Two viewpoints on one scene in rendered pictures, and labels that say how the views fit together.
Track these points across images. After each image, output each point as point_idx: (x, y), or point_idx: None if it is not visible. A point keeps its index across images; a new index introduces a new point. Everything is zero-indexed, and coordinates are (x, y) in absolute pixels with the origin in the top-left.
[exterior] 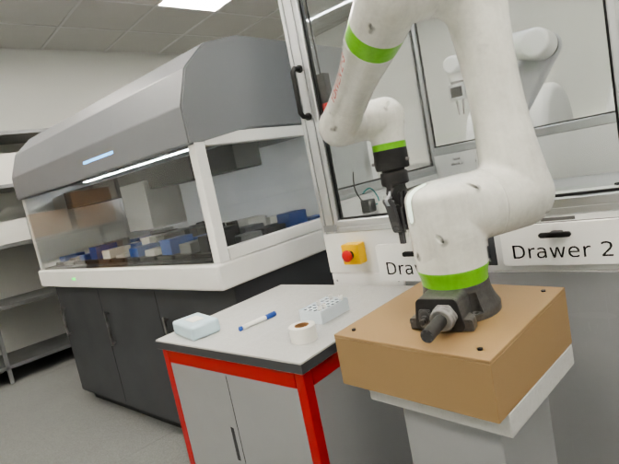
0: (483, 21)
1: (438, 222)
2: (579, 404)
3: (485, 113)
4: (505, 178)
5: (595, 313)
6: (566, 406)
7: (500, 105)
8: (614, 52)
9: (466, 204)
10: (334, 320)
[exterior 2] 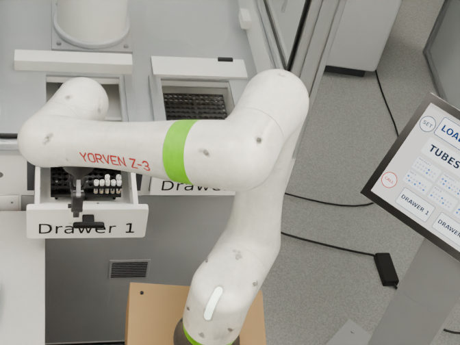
0: (285, 154)
1: (233, 322)
2: (181, 277)
3: (261, 210)
4: (265, 258)
5: (215, 222)
6: (170, 279)
7: (274, 205)
8: (300, 50)
9: (251, 301)
10: (4, 317)
